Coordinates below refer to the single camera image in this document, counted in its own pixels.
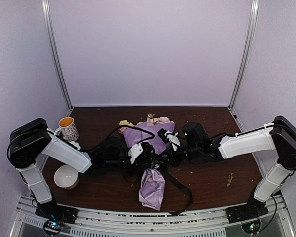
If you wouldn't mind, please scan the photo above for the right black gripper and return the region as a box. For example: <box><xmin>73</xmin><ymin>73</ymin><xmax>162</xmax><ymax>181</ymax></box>
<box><xmin>156</xmin><ymin>144</ymin><xmax>201</xmax><ymax>168</ymax></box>

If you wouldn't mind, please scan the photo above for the black printed ribbon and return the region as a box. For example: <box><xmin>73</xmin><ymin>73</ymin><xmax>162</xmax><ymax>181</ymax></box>
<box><xmin>122</xmin><ymin>158</ymin><xmax>194</xmax><ymax>216</ymax></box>

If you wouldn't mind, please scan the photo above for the purple pink wrapping paper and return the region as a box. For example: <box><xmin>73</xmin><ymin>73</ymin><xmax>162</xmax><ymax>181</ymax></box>
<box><xmin>119</xmin><ymin>114</ymin><xmax>175</xmax><ymax>211</ymax></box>

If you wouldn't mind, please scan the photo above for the pink rose flower stem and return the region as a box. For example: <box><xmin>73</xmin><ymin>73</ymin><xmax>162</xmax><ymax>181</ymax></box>
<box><xmin>146</xmin><ymin>113</ymin><xmax>172</xmax><ymax>126</ymax></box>

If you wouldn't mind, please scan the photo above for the cream rose flower stem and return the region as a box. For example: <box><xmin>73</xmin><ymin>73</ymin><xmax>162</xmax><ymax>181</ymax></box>
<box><xmin>118</xmin><ymin>120</ymin><xmax>143</xmax><ymax>134</ymax></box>

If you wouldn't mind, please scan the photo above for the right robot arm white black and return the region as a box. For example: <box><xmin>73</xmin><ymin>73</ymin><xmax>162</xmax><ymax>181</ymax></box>
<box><xmin>158</xmin><ymin>116</ymin><xmax>296</xmax><ymax>218</ymax></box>

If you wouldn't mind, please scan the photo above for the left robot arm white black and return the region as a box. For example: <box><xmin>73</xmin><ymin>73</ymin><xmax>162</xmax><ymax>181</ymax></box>
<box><xmin>6</xmin><ymin>118</ymin><xmax>155</xmax><ymax>219</ymax></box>

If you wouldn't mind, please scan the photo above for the fallen green stem piece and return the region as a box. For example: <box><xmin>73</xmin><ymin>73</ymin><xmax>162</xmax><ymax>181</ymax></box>
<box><xmin>226</xmin><ymin>173</ymin><xmax>233</xmax><ymax>187</ymax></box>

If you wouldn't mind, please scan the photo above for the white scalloped bowl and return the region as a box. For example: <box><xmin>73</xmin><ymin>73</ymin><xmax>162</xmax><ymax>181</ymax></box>
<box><xmin>69</xmin><ymin>141</ymin><xmax>81</xmax><ymax>150</ymax></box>

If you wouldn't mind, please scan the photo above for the white round bowl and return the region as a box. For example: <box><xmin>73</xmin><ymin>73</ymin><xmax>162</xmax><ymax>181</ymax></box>
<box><xmin>54</xmin><ymin>165</ymin><xmax>79</xmax><ymax>190</ymax></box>

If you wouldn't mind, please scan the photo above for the patterned white mug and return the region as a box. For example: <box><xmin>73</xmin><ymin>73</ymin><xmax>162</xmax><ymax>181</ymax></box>
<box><xmin>54</xmin><ymin>117</ymin><xmax>79</xmax><ymax>141</ymax></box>

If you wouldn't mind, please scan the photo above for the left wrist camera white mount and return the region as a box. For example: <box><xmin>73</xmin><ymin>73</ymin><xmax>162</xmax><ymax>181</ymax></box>
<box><xmin>128</xmin><ymin>142</ymin><xmax>151</xmax><ymax>164</ymax></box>

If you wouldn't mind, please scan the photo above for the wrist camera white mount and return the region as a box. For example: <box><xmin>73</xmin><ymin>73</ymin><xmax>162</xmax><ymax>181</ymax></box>
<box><xmin>128</xmin><ymin>142</ymin><xmax>151</xmax><ymax>164</ymax></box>
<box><xmin>158</xmin><ymin>129</ymin><xmax>181</xmax><ymax>151</ymax></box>

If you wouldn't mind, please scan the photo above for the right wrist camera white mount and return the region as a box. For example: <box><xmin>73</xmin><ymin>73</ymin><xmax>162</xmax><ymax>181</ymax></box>
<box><xmin>158</xmin><ymin>129</ymin><xmax>181</xmax><ymax>151</ymax></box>

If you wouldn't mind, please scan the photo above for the aluminium front rail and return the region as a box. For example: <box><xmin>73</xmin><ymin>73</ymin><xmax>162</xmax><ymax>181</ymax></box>
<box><xmin>16</xmin><ymin>190</ymin><xmax>293</xmax><ymax>237</ymax></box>

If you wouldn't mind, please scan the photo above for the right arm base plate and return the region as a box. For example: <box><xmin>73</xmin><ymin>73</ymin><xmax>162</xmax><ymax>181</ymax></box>
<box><xmin>226</xmin><ymin>204</ymin><xmax>268</xmax><ymax>223</ymax></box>

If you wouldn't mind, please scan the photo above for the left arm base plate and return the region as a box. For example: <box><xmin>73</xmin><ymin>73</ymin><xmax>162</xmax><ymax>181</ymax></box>
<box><xmin>35</xmin><ymin>206</ymin><xmax>78</xmax><ymax>224</ymax></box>

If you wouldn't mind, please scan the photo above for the right aluminium corner post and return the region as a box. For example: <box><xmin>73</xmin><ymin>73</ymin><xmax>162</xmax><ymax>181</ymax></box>
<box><xmin>228</xmin><ymin>0</ymin><xmax>259</xmax><ymax>111</ymax></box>

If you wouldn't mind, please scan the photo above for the aluminium corner post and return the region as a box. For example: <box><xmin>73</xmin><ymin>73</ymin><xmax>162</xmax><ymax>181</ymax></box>
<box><xmin>228</xmin><ymin>0</ymin><xmax>259</xmax><ymax>111</ymax></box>
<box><xmin>41</xmin><ymin>0</ymin><xmax>73</xmax><ymax>111</ymax></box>

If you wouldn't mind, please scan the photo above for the left aluminium corner post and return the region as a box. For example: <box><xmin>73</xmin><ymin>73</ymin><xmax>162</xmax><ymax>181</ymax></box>
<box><xmin>41</xmin><ymin>0</ymin><xmax>73</xmax><ymax>111</ymax></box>

